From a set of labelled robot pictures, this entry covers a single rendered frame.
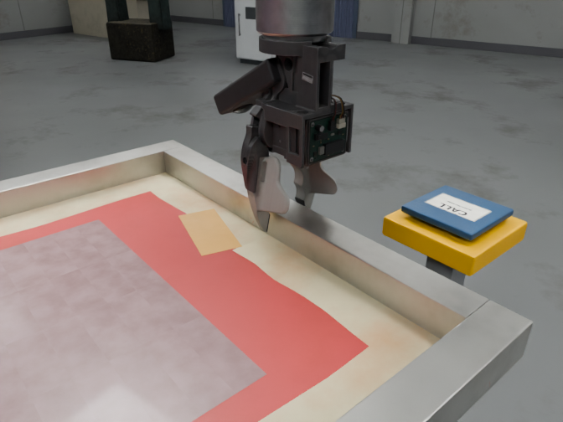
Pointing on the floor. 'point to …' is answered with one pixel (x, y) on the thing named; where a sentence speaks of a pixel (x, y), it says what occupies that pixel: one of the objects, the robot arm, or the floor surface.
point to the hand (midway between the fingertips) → (281, 211)
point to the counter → (90, 13)
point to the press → (140, 32)
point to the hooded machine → (247, 33)
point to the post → (453, 244)
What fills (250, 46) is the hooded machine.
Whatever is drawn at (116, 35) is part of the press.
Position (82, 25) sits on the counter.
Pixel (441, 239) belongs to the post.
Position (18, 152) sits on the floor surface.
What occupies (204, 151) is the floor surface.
